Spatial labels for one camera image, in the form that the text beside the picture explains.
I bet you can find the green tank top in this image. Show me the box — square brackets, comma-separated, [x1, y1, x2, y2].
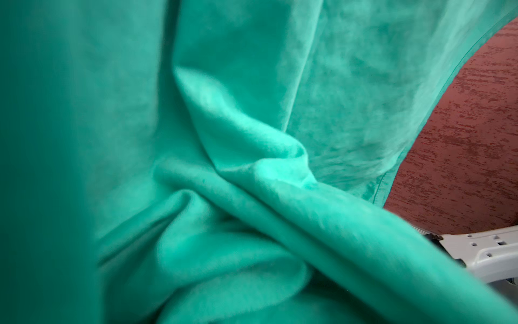
[1, 1, 517, 323]

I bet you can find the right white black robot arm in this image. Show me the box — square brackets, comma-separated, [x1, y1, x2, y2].
[418, 225, 517, 305]

